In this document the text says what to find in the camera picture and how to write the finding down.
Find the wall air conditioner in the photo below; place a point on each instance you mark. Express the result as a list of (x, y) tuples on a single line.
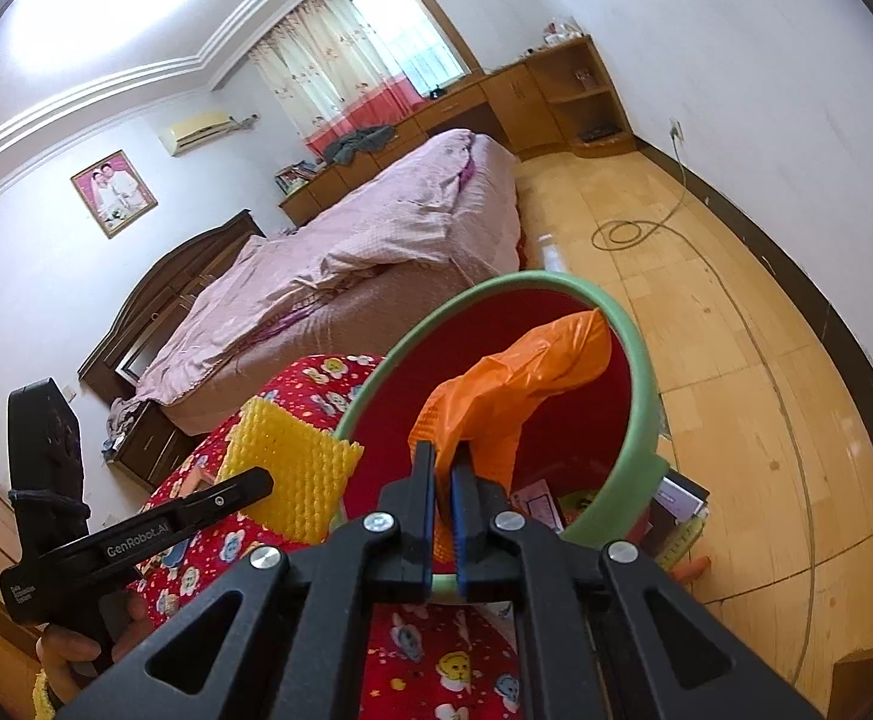
[(195, 133)]

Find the pink carton in bin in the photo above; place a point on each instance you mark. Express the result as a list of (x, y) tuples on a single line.
[(537, 506)]

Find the floral curtain with red hem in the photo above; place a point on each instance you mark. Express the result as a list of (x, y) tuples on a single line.
[(316, 60)]

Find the pink quilt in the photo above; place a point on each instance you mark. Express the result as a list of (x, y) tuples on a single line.
[(376, 240)]

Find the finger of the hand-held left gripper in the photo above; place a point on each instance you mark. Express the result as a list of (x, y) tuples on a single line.
[(230, 495)]

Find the dark grey garment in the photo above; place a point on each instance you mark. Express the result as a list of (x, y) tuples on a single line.
[(357, 144)]

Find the yellow foam mesh sheet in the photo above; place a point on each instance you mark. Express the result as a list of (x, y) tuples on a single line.
[(301, 465)]

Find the white socket with plug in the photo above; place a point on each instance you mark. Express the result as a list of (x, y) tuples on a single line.
[(676, 129)]

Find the row of books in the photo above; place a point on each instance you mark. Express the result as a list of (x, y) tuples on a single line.
[(297, 176)]

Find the small items on shelf unit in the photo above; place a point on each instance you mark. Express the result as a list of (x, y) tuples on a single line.
[(560, 30)]

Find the orange plastic bag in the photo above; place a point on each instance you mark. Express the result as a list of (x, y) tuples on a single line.
[(511, 397)]

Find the person's left hand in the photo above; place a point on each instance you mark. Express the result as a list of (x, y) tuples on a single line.
[(69, 660)]

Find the window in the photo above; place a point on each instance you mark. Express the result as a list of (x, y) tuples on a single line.
[(414, 22)]

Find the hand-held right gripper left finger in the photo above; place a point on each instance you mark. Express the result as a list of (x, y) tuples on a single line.
[(425, 525)]

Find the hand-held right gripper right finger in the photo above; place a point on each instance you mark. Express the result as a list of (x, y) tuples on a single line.
[(462, 540)]

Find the red flower-print blanket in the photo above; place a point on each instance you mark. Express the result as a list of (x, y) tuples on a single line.
[(421, 660)]

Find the open wooden shelf unit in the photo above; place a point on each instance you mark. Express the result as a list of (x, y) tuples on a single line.
[(594, 97)]

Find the wooden bed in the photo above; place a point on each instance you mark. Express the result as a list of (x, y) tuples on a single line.
[(406, 292)]

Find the framed wall photo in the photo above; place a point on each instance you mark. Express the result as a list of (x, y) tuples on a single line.
[(114, 193)]

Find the red bin with green rim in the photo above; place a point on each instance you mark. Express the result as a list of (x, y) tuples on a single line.
[(635, 390)]

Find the dark wooden nightstand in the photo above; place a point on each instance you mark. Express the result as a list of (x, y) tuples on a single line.
[(155, 450)]

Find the clothes heap on nightstand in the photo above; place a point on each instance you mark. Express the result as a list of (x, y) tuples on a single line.
[(123, 424)]

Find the long wooden cabinet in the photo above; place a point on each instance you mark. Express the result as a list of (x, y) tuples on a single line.
[(474, 105)]

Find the stack of books beside bin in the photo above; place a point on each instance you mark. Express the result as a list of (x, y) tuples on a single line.
[(676, 510)]

